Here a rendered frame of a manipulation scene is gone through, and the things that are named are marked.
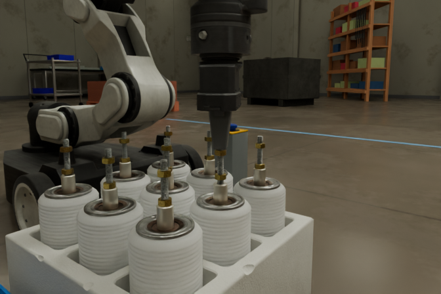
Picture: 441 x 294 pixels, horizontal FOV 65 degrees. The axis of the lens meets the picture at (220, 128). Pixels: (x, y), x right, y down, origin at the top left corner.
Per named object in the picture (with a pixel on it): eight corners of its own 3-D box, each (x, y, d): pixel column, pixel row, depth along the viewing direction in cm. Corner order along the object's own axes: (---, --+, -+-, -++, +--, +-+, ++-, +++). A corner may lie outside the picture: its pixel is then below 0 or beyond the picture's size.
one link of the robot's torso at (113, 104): (41, 113, 121) (115, 65, 90) (94, 109, 136) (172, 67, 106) (50, 156, 120) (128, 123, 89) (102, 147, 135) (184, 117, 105)
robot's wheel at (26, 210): (14, 239, 97) (8, 169, 94) (33, 233, 101) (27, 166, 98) (47, 262, 84) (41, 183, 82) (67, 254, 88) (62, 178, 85)
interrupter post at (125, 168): (117, 177, 69) (117, 161, 68) (128, 175, 70) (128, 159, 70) (122, 180, 67) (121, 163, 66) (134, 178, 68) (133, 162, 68)
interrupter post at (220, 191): (231, 203, 54) (231, 183, 54) (219, 207, 53) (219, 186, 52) (221, 199, 56) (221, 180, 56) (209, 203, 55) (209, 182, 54)
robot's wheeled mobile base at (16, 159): (-28, 193, 128) (-37, 103, 123) (99, 167, 168) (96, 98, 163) (54, 245, 88) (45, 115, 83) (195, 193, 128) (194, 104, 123)
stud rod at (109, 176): (113, 198, 52) (111, 149, 51) (106, 199, 51) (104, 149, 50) (113, 196, 53) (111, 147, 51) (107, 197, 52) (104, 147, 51)
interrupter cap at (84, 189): (63, 204, 54) (63, 199, 54) (34, 195, 58) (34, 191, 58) (102, 191, 61) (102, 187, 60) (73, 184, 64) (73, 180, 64)
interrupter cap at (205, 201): (254, 204, 54) (254, 200, 54) (217, 216, 49) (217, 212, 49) (222, 192, 60) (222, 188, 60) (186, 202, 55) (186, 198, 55)
